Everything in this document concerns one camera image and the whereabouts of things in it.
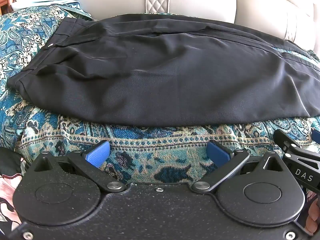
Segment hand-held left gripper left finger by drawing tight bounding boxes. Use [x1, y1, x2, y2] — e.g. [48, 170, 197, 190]
[31, 141, 126, 193]

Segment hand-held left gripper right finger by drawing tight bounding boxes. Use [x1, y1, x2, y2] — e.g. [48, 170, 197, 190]
[191, 141, 287, 193]

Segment black pants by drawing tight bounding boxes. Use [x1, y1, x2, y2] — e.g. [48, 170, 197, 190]
[7, 14, 320, 126]

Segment person's right hand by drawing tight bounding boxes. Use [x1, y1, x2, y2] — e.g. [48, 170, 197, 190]
[305, 198, 320, 234]

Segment teal paisley blanket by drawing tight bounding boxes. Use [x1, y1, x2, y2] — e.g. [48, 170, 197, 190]
[0, 4, 320, 183]

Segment floral pink black cloth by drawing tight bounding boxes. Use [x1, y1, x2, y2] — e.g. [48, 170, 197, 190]
[0, 147, 28, 233]

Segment beige leather sofa backrest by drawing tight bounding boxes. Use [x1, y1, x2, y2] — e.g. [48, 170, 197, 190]
[74, 0, 320, 55]

